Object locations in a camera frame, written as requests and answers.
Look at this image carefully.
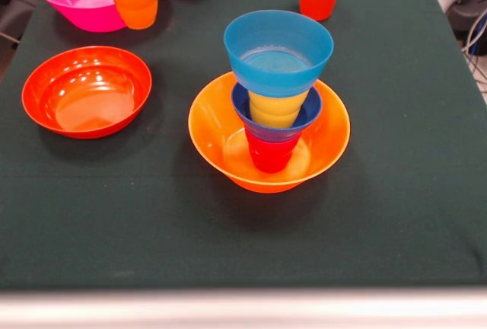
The dark green tablecloth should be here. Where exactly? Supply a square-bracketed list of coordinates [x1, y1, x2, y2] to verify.
[0, 0, 487, 292]

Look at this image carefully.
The magenta cup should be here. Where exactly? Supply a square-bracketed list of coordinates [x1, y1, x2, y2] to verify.
[245, 127, 302, 174]

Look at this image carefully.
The shallow red-orange bowl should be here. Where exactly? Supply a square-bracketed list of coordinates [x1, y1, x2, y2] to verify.
[21, 46, 153, 140]

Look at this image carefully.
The tangle of floor cables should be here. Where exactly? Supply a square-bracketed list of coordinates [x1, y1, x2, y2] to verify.
[461, 11, 487, 96]

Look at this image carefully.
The light blue bowl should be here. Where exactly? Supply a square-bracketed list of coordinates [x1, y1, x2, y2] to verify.
[222, 9, 335, 99]

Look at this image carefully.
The dark blue bowl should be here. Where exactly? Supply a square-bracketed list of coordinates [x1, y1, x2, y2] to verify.
[231, 82, 323, 144]

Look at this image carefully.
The yellow cup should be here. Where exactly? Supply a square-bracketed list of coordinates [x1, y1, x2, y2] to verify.
[247, 88, 311, 129]

